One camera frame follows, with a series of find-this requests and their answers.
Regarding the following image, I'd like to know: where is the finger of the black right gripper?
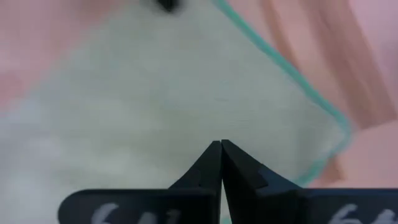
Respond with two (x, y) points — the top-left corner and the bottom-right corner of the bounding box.
(154, 0), (182, 14)

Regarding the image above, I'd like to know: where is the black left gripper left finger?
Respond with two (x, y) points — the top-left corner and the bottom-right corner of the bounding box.
(57, 140), (223, 224)

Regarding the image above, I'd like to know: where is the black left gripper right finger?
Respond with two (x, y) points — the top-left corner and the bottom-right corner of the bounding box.
(221, 139), (398, 224)

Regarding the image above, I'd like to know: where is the mint green microfiber towel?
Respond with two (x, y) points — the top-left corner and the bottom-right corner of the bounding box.
(0, 0), (354, 224)

